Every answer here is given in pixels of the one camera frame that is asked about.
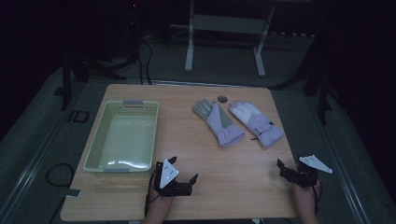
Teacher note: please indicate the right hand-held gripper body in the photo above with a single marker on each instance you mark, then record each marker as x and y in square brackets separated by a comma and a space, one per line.
[306, 177]

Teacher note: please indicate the person's right hand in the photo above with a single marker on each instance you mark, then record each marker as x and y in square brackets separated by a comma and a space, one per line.
[303, 193]

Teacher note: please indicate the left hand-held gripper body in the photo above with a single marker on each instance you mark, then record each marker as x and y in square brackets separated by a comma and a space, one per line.
[168, 174]

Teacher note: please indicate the round grey table grommet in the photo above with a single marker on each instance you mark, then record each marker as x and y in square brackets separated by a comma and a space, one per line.
[222, 99]

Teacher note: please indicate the purple glove with grey palm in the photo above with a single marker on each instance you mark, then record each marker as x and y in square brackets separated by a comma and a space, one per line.
[219, 124]

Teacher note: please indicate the person's left hand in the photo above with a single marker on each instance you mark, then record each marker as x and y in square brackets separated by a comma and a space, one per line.
[159, 200]

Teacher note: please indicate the white metal desk frame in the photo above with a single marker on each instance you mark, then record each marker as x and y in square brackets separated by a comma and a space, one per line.
[224, 24]

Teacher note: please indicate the purple and white glove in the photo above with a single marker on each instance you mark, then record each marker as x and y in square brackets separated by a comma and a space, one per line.
[258, 124]

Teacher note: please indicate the pale green plastic basket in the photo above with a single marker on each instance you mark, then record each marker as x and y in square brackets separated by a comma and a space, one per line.
[123, 140]

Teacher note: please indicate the black metal stand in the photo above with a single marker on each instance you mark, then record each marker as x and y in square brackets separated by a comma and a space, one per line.
[323, 93]
[66, 84]

